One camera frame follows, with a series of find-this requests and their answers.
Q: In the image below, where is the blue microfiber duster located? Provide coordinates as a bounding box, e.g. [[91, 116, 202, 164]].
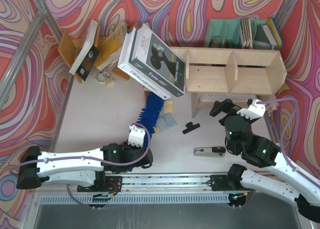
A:
[[137, 92, 165, 137]]

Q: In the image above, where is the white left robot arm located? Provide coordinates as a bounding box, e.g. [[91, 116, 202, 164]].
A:
[[15, 123, 154, 192]]

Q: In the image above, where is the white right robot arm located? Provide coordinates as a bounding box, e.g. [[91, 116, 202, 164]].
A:
[[193, 98, 320, 223]]

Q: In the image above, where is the light wooden bookshelf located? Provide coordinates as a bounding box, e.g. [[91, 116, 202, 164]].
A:
[[173, 47, 287, 117]]

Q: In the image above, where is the grey black stapler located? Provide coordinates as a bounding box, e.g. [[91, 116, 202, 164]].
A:
[[193, 146, 227, 158]]

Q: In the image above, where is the yellow sticky note pad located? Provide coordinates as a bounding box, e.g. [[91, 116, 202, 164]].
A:
[[163, 100, 174, 114]]

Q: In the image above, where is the pink pig figurine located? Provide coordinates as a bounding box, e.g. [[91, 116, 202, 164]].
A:
[[265, 95, 279, 117]]

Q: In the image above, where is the small wooden stand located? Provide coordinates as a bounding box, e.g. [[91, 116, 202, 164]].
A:
[[142, 87, 151, 106]]

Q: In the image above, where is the teal file organizer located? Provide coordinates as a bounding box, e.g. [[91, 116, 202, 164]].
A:
[[204, 18, 278, 50]]

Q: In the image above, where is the large Twins story book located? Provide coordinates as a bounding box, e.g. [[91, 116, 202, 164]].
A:
[[128, 23, 186, 97]]

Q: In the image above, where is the blue cover book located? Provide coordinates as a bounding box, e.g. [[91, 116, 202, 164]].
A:
[[265, 17, 284, 50]]

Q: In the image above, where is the white Ciokladfabriken book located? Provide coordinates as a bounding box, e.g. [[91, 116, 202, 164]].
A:
[[117, 28, 172, 100]]

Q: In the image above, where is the yellow paperback book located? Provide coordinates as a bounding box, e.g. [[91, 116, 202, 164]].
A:
[[95, 22, 128, 72]]

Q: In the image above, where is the black cover white book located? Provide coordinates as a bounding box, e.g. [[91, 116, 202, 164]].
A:
[[69, 19, 100, 81]]

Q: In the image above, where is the yellow wooden book holder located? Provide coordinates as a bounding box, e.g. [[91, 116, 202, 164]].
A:
[[58, 21, 128, 83]]

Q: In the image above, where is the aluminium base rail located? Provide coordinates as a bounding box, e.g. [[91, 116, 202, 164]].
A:
[[32, 172, 305, 197]]

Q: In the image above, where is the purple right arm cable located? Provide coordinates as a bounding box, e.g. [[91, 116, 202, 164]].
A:
[[259, 96, 320, 187]]

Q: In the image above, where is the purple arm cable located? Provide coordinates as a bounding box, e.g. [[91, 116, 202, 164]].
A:
[[9, 123, 152, 175], [259, 96, 320, 187]]

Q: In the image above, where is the brass padlock with ring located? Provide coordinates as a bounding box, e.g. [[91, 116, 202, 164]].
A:
[[95, 72, 115, 86]]

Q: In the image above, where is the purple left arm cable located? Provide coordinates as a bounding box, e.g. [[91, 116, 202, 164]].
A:
[[9, 123, 152, 175]]

